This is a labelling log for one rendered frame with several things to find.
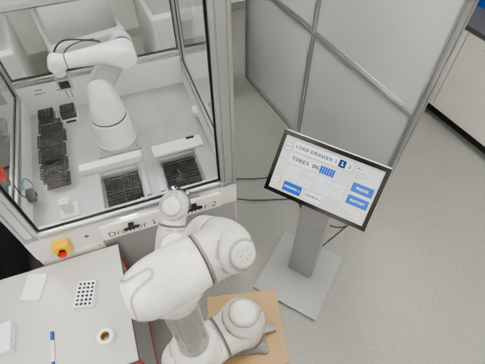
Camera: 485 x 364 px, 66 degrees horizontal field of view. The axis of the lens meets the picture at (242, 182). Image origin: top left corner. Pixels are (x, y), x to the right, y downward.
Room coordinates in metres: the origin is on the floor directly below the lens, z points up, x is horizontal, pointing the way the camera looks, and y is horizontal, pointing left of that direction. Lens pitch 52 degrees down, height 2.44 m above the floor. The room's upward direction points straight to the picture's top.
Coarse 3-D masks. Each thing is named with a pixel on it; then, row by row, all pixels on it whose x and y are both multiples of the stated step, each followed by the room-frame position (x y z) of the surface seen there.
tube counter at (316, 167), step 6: (312, 168) 1.13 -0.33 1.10; (318, 168) 1.12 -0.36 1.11; (324, 168) 1.11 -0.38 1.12; (330, 168) 1.11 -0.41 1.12; (324, 174) 1.09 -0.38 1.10; (330, 174) 1.09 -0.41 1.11; (336, 174) 1.08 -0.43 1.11; (342, 174) 1.07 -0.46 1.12; (336, 180) 1.06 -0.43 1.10; (342, 180) 1.05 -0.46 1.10; (348, 180) 1.05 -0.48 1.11
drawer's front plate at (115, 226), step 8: (136, 216) 0.98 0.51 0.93; (144, 216) 0.98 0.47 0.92; (152, 216) 0.99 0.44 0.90; (112, 224) 0.93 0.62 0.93; (120, 224) 0.94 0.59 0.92; (136, 224) 0.96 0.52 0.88; (152, 224) 0.99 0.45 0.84; (104, 232) 0.91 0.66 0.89; (120, 232) 0.93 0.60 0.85; (128, 232) 0.95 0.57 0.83
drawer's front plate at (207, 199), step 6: (216, 192) 1.12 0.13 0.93; (198, 198) 1.08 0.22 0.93; (204, 198) 1.08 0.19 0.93; (210, 198) 1.09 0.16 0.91; (216, 198) 1.10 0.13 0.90; (198, 204) 1.07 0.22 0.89; (204, 204) 1.08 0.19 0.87; (210, 204) 1.09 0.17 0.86; (198, 210) 1.07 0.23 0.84; (204, 210) 1.08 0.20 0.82
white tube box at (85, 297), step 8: (88, 280) 0.71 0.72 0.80; (96, 280) 0.71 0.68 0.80; (80, 288) 0.68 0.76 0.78; (88, 288) 0.68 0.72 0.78; (96, 288) 0.68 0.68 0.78; (80, 296) 0.63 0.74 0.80; (88, 296) 0.63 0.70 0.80; (96, 296) 0.65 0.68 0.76; (80, 304) 0.60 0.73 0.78; (88, 304) 0.60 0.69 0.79
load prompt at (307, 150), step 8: (296, 144) 1.23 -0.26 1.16; (304, 144) 1.22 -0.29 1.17; (304, 152) 1.19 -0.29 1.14; (312, 152) 1.18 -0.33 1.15; (320, 152) 1.17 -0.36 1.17; (328, 152) 1.16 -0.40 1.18; (320, 160) 1.14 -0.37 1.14; (328, 160) 1.13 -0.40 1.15; (336, 160) 1.12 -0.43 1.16; (344, 160) 1.12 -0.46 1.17; (344, 168) 1.09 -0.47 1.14; (352, 168) 1.08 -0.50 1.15
